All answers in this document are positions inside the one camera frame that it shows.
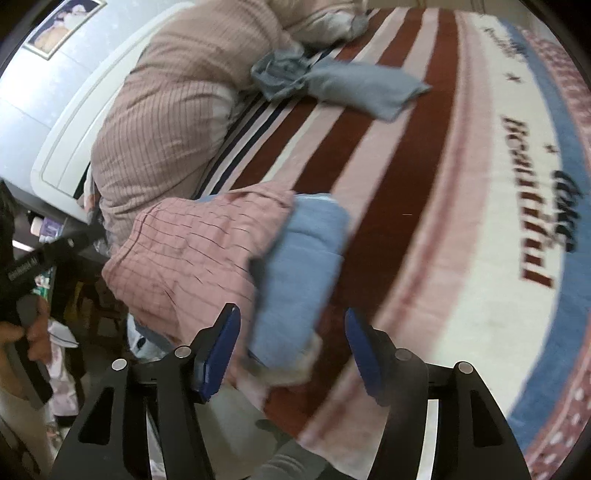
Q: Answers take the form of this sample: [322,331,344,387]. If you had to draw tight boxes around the light blue cloth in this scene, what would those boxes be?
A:
[302,59,433,123]
[194,193,352,388]

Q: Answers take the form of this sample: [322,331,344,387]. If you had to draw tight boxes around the person's beige trousers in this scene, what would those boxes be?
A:
[0,360,55,480]

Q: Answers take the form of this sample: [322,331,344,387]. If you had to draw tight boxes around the person's left hand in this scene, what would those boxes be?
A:
[0,295,52,363]

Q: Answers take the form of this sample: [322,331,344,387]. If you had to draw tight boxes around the cluttered bedside shelf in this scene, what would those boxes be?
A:
[11,210,109,333]

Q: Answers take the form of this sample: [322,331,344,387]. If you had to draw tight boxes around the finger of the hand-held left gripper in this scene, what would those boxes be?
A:
[53,225,108,254]

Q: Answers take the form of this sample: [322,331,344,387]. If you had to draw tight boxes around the grey blue garment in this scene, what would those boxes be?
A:
[250,44,324,101]

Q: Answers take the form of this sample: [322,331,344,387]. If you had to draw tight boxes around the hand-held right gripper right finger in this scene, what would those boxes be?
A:
[344,308,532,480]

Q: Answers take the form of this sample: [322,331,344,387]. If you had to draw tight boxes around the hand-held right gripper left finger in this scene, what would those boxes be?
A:
[53,302,242,480]

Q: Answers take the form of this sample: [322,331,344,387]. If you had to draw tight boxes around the striped printed blanket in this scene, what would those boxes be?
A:
[196,7,591,480]

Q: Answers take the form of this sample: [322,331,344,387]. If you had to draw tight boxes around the grey ribbed cloth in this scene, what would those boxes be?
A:
[249,418,338,480]

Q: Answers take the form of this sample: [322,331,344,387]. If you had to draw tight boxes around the white headboard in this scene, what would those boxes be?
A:
[30,9,185,222]

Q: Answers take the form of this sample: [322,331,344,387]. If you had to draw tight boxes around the framed wall picture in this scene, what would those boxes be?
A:
[22,0,108,61]

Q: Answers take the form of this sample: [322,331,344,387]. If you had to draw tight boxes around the pink checked pants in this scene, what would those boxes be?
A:
[102,181,298,356]

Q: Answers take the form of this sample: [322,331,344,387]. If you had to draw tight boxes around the white grey duvet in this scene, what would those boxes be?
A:
[284,0,370,47]

